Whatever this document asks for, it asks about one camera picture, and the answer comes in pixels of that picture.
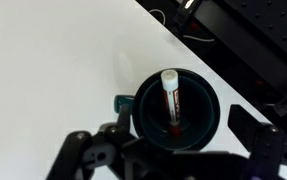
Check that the dark teal cup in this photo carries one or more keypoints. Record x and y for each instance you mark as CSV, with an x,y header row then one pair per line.
x,y
199,100

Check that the black perforated breadboard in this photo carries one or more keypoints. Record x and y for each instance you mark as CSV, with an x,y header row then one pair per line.
x,y
269,30

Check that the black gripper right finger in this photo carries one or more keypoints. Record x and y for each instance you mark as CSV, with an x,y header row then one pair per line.
x,y
266,153

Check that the white and red marker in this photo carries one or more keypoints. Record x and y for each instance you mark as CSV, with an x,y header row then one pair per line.
x,y
170,86

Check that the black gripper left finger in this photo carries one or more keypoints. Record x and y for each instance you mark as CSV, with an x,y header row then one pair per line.
x,y
83,156

